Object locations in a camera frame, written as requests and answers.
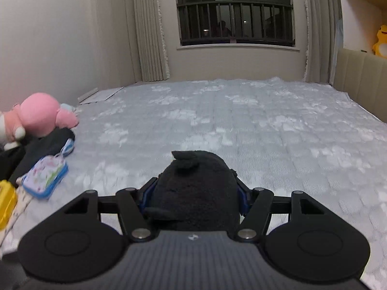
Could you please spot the yellow plush toy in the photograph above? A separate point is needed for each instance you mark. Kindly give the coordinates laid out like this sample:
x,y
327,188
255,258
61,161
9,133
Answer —
x,y
381,41

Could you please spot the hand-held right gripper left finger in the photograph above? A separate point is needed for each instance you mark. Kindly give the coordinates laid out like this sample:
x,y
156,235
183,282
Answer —
x,y
145,197

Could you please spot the small blue white pouch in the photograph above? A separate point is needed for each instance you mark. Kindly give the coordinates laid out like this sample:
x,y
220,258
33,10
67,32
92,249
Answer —
x,y
68,146

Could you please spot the white flat board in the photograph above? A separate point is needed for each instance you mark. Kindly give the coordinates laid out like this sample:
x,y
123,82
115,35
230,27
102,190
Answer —
x,y
99,95

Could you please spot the beige padded headboard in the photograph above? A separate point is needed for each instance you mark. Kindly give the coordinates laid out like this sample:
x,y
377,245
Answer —
x,y
361,78

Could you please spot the black cloth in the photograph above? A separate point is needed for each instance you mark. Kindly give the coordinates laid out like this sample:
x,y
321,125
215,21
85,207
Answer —
x,y
33,154

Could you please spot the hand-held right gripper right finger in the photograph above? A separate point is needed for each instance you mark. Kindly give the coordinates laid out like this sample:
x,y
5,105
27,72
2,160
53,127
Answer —
x,y
242,198

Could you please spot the pink plush toy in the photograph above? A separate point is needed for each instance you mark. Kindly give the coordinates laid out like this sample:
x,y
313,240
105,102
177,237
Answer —
x,y
39,117

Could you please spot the floral zip pouch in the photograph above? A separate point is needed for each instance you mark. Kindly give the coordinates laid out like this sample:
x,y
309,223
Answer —
x,y
45,175

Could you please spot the beige curtain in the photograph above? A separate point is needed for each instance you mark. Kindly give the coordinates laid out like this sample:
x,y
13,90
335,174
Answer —
x,y
322,30
149,30

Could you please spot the dark window with railing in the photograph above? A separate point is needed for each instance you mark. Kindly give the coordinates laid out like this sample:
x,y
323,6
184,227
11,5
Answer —
x,y
234,10

